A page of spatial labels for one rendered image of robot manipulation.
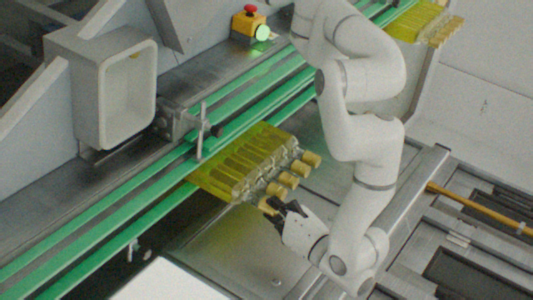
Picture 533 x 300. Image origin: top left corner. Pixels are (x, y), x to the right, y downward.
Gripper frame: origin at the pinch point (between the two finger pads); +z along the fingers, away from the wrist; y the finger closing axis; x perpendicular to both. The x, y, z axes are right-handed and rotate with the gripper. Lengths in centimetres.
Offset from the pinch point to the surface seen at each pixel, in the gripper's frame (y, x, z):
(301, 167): 1.7, -15.1, 6.6
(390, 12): 7, -106, 52
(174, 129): 10.1, 9.9, 27.0
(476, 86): -239, -565, 203
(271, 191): 0.9, -3.2, 4.6
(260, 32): 20, -29, 42
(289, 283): -12.6, 3.4, -11.7
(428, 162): -12, -67, -1
